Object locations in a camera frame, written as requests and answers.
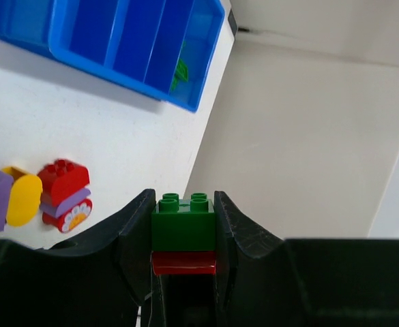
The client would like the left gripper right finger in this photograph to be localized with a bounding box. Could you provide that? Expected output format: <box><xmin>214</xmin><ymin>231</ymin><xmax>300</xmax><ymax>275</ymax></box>
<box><xmin>214</xmin><ymin>191</ymin><xmax>399</xmax><ymax>326</ymax></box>

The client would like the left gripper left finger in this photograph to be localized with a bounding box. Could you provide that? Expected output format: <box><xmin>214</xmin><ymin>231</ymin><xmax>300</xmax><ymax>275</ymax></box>
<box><xmin>0</xmin><ymin>189</ymin><xmax>156</xmax><ymax>326</ymax></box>

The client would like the light purple lego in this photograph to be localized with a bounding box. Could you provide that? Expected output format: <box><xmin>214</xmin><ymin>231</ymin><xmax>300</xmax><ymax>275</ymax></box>
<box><xmin>40</xmin><ymin>188</ymin><xmax>91</xmax><ymax>218</ymax></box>

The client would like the red green curved lego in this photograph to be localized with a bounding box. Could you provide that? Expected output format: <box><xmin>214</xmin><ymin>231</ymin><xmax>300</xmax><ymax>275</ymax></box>
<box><xmin>151</xmin><ymin>193</ymin><xmax>216</xmax><ymax>276</ymax></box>

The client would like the yellow rounded lego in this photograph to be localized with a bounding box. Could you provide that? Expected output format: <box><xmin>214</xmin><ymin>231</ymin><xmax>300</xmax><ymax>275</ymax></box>
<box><xmin>2</xmin><ymin>166</ymin><xmax>43</xmax><ymax>227</ymax></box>

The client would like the green number two lego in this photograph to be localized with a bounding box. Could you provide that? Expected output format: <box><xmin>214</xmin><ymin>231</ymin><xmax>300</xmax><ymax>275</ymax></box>
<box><xmin>170</xmin><ymin>41</ymin><xmax>189</xmax><ymax>92</ymax></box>

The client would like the red flower lego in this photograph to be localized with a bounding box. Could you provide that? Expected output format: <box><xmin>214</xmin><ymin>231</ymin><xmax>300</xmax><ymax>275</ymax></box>
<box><xmin>42</xmin><ymin>198</ymin><xmax>93</xmax><ymax>233</ymax></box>

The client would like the blue divided bin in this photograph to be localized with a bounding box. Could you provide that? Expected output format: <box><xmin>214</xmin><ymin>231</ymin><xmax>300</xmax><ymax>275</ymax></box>
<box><xmin>0</xmin><ymin>0</ymin><xmax>225</xmax><ymax>112</ymax></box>

